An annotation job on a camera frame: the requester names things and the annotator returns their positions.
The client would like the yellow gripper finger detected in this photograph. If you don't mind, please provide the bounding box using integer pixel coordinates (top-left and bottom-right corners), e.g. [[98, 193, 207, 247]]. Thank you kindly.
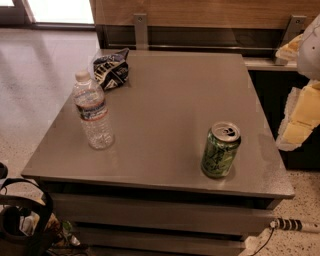
[[275, 34, 303, 61], [276, 80, 320, 151]]

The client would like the dark blue chip bag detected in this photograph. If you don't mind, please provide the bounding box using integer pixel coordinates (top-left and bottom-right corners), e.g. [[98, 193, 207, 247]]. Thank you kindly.
[[93, 48, 129, 91]]

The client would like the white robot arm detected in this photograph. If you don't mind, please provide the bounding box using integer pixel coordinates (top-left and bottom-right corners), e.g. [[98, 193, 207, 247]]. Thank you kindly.
[[276, 14, 320, 151]]

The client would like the green soda can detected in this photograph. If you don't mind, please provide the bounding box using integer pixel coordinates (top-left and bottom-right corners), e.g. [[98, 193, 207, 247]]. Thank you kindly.
[[201, 121, 241, 179]]

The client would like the clear plastic water bottle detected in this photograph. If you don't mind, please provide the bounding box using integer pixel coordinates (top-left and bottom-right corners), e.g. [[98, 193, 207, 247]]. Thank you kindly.
[[72, 70, 114, 150]]

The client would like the right metal bracket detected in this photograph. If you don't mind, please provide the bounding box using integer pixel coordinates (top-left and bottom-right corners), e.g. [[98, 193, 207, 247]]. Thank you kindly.
[[273, 15, 306, 65]]

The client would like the metal bracket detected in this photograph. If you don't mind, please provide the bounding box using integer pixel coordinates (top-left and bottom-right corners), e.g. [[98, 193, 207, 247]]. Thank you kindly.
[[273, 15, 306, 65], [134, 13, 149, 50]]

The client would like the black white striped cable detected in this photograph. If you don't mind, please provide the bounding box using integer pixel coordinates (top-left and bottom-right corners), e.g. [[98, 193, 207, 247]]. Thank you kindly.
[[250, 217, 320, 256]]

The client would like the left metal bracket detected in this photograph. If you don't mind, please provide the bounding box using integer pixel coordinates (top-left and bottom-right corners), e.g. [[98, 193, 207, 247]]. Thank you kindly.
[[134, 13, 149, 50]]

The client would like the wooden wall panel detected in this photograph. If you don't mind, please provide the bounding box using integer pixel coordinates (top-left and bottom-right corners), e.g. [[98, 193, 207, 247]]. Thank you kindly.
[[89, 0, 320, 29]]

